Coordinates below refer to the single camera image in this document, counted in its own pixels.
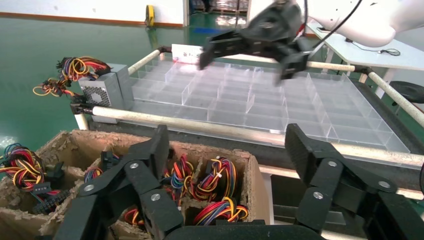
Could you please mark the clear acrylic divider tray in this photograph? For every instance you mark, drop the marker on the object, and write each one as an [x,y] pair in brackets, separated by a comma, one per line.
[265,99]

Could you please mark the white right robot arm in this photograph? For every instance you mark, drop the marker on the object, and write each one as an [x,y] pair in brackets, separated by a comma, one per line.
[364,20]

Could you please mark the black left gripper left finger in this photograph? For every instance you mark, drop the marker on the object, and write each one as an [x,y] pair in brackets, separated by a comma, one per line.
[145,185]

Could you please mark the yellow floor stand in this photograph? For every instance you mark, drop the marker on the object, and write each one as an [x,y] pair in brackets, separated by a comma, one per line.
[150,15]

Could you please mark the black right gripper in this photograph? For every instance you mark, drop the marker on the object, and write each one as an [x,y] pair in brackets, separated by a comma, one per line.
[275,26]

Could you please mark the black round stool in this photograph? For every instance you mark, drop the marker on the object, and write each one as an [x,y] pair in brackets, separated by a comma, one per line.
[407,91]

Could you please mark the white label card red print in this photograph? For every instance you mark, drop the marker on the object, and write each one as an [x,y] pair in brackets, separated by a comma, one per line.
[185,54]

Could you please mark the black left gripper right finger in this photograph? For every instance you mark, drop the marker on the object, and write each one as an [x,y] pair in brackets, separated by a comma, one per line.
[328,179]

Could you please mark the white desk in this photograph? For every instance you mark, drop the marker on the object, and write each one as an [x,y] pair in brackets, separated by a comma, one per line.
[381,56]

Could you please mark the brown cardboard divider box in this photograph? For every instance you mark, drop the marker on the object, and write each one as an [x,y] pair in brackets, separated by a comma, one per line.
[258,192]

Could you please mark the background stacked goods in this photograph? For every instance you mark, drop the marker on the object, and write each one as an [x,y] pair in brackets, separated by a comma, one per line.
[225,5]

